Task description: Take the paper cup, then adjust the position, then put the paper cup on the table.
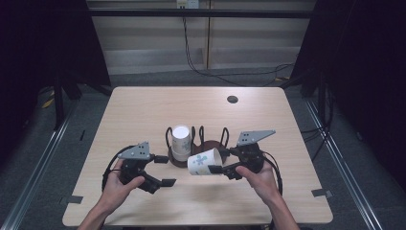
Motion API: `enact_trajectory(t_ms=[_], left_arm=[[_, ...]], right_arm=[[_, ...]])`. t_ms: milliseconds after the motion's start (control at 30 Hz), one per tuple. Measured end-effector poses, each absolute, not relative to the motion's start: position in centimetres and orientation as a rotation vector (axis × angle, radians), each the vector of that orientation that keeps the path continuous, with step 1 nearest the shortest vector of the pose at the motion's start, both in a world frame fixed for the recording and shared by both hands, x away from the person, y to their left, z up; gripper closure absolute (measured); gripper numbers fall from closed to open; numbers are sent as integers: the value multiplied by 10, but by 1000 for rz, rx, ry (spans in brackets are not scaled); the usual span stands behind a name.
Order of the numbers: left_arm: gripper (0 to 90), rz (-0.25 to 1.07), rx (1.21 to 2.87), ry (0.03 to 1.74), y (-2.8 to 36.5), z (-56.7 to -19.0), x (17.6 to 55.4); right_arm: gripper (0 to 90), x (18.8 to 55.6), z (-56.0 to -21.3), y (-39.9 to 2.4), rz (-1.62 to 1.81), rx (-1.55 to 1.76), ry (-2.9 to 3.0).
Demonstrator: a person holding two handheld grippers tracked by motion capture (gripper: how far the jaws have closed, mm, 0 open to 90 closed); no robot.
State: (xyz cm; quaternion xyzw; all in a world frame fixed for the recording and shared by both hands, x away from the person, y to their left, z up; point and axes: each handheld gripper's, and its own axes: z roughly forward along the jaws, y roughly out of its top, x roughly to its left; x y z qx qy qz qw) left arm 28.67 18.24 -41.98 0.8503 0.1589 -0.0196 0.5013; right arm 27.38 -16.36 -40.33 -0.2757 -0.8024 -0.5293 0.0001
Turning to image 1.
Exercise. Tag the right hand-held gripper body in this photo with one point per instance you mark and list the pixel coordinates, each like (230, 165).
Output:
(250, 156)

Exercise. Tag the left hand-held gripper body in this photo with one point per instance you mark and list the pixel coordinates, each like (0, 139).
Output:
(135, 169)

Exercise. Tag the floral print paper cup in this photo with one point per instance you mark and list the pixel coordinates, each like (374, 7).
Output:
(201, 163)

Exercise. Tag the dark brown cup holder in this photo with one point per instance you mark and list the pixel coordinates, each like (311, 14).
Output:
(204, 147)

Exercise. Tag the stack of white paper cups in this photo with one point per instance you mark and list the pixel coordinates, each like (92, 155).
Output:
(181, 143)

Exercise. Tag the person's left hand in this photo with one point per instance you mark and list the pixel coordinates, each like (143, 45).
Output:
(119, 188)

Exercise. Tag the person's right hand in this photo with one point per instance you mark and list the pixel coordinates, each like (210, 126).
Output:
(260, 183)

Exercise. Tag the dark round table grommet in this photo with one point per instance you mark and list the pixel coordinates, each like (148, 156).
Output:
(232, 99)

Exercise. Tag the grey tape strip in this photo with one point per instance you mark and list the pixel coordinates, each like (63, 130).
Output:
(72, 200)
(322, 192)

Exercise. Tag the black metal stand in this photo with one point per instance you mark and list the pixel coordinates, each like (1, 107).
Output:
(59, 105)

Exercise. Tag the yellow floor tape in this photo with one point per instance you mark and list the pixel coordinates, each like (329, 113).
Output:
(48, 103)

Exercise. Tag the black horizontal bar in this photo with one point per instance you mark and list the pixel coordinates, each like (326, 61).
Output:
(143, 12)

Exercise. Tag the black curtain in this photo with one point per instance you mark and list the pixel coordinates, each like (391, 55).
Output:
(367, 64)
(38, 48)

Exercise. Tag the metal floor rail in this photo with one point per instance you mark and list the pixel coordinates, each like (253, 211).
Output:
(344, 166)
(35, 179)

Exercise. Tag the white wall power outlet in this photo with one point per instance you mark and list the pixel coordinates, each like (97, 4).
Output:
(187, 4)

